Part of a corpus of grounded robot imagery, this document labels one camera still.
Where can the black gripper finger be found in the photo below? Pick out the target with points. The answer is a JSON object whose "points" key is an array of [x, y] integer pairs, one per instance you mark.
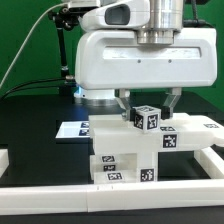
{"points": [[173, 96], [122, 97]]}

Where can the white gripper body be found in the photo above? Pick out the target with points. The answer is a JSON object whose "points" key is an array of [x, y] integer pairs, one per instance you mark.
{"points": [[139, 44]]}

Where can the white chair backrest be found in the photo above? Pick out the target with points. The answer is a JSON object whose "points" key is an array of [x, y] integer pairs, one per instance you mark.
{"points": [[183, 132]]}

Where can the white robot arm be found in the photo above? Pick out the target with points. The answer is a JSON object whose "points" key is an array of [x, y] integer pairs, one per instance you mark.
{"points": [[96, 93]]}

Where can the white marker base sheet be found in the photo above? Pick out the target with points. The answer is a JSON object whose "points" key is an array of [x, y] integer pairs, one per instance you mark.
{"points": [[73, 129]]}

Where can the white block far left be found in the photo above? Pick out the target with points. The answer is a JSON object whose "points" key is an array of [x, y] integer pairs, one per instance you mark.
{"points": [[4, 161]]}

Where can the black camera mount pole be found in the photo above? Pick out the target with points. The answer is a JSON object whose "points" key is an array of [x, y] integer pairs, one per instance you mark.
{"points": [[64, 20]]}

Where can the overhead camera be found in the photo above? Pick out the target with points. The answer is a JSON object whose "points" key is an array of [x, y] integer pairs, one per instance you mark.
{"points": [[80, 6]]}

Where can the white boundary frame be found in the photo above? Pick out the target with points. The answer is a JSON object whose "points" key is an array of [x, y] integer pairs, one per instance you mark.
{"points": [[124, 196]]}

